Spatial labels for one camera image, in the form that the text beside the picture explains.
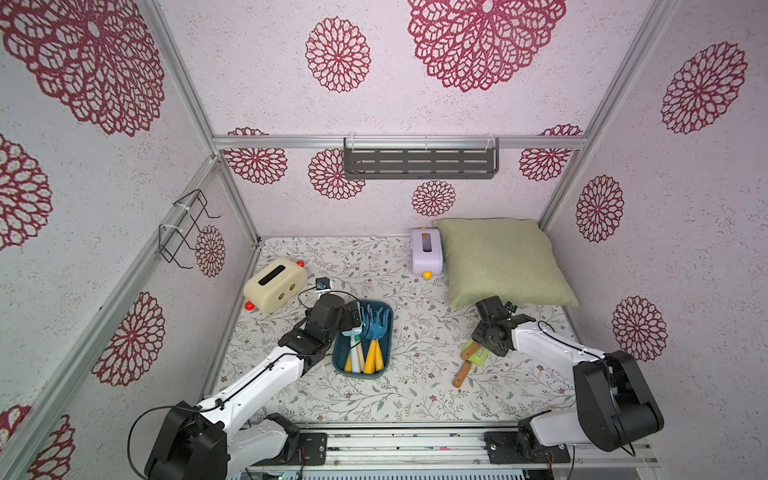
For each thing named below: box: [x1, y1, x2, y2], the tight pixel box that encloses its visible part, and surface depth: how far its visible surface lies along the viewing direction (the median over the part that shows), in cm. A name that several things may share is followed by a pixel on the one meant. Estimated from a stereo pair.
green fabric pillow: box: [434, 218, 579, 310], surface depth 99 cm
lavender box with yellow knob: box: [410, 227, 444, 280], surface depth 106 cm
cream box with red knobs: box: [243, 257, 308, 314], surface depth 98 cm
